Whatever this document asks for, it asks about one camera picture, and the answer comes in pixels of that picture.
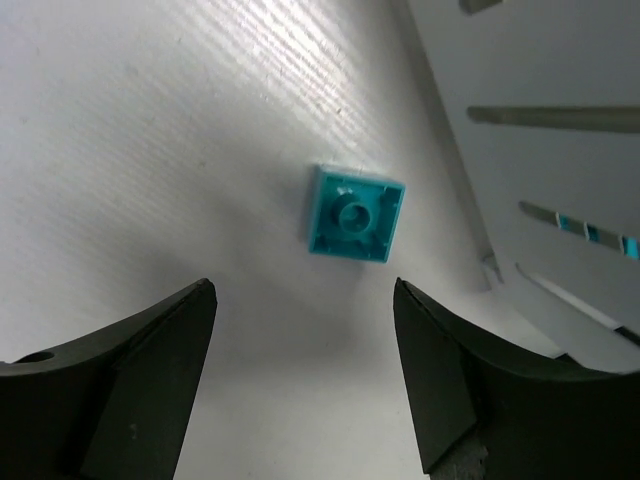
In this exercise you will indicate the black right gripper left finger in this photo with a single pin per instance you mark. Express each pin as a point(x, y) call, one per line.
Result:
point(113, 404)

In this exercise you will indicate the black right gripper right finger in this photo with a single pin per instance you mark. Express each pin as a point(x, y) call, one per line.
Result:
point(485, 408)

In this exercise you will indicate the cyan hollow lego brick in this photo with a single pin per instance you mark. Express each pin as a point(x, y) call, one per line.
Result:
point(353, 214)

